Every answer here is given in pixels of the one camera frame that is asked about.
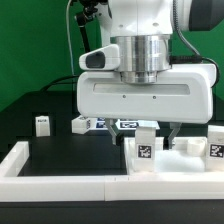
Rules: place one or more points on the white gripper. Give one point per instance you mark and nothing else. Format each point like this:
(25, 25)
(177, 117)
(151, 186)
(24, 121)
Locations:
(182, 94)

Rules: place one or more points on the white square tabletop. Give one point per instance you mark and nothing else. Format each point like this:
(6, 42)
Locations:
(188, 155)

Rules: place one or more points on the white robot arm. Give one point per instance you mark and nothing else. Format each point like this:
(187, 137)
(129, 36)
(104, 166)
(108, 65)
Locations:
(135, 76)

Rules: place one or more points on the AprilTag marker sheet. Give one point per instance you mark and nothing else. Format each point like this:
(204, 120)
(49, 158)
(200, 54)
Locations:
(126, 124)

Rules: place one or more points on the white U-shaped fence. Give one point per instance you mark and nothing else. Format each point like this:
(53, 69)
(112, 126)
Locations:
(159, 186)

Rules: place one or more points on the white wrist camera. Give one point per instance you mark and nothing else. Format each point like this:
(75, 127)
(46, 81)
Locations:
(105, 58)

